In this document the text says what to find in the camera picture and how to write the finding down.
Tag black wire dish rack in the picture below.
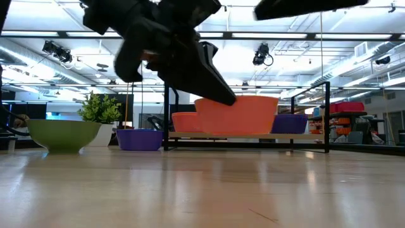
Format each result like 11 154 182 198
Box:
163 81 332 154

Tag black metal rig frame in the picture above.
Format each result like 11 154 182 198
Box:
0 136 405 156

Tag orange plastic mini bowl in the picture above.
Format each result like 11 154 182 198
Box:
171 111 204 133
194 96 280 135

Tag black overhead crossbar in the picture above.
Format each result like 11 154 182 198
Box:
0 30 405 41

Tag person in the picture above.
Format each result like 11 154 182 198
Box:
13 113 32 129

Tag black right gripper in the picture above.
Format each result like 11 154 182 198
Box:
253 0 370 21

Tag red storage bins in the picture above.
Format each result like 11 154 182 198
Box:
328 101 366 115

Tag black overhead camera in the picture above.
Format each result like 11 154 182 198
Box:
252 42 275 68

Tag green plant white pot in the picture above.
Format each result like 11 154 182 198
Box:
77 91 123 147

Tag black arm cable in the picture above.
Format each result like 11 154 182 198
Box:
0 104 31 137

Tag black ceiling camera cluster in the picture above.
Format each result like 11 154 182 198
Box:
41 40 74 65

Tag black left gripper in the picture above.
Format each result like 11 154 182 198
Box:
82 0 237 107

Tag floral green mini bowl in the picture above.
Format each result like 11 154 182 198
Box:
26 119 103 155

